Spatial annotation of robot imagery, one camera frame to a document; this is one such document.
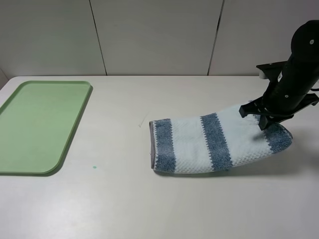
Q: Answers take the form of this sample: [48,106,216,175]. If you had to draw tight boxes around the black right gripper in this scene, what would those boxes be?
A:
[238,62,319,131]

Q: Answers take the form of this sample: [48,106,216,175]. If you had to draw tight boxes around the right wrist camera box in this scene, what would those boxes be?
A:
[259,70,269,79]

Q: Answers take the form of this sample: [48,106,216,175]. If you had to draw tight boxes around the blue white striped towel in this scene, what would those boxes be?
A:
[149,105,293,174]

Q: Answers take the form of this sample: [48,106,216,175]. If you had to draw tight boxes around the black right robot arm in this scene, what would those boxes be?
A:
[239,20,319,130]

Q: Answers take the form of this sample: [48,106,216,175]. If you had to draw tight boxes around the green plastic tray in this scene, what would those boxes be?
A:
[0,81,93,175]

